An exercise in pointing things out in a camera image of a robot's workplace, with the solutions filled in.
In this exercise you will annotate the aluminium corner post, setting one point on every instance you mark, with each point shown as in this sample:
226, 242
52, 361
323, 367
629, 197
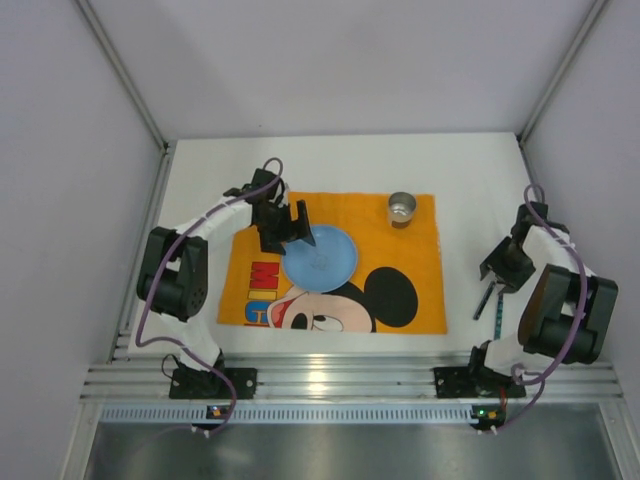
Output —
120, 70
569, 56

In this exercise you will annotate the aluminium corner post left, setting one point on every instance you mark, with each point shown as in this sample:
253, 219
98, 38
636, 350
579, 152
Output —
120, 70

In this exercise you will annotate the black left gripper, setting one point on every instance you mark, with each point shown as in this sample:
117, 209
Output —
282, 226

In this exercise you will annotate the orange Mickey Mouse placemat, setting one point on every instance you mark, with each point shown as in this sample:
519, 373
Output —
393, 284

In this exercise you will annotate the steel cup with brown base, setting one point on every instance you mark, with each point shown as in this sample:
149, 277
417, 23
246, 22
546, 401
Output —
401, 207

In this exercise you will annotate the blue plastic plate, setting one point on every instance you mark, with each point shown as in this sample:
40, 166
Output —
324, 266

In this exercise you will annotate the white slotted cable duct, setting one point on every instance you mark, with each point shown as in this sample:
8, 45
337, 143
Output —
205, 414

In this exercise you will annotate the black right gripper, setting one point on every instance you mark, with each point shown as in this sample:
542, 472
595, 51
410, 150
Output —
503, 273

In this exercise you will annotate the green handled spoon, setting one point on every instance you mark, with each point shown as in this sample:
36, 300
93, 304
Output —
498, 316

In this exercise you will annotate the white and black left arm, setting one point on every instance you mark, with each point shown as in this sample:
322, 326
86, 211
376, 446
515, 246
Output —
173, 277

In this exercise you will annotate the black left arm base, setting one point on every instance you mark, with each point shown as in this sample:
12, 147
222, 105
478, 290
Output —
189, 384

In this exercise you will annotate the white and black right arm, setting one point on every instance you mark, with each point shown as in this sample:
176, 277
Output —
564, 307

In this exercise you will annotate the aluminium corner post right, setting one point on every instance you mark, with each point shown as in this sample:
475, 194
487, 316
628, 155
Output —
569, 56

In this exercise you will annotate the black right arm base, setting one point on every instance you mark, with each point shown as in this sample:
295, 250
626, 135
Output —
474, 380

